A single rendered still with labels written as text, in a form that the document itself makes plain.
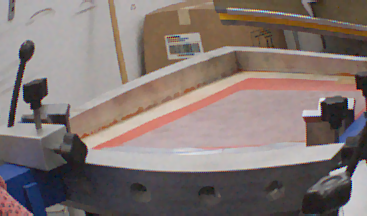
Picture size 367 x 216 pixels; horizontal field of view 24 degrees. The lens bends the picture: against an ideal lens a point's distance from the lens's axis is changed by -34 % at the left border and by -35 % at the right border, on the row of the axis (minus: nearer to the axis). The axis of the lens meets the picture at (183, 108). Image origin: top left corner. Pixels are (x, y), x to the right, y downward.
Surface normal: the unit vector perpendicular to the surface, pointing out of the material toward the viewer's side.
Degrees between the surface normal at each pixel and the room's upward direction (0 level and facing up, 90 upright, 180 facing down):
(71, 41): 90
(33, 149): 90
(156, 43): 90
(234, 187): 90
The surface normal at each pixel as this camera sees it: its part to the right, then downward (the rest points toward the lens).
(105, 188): -0.53, 0.23
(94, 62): 0.84, -0.01
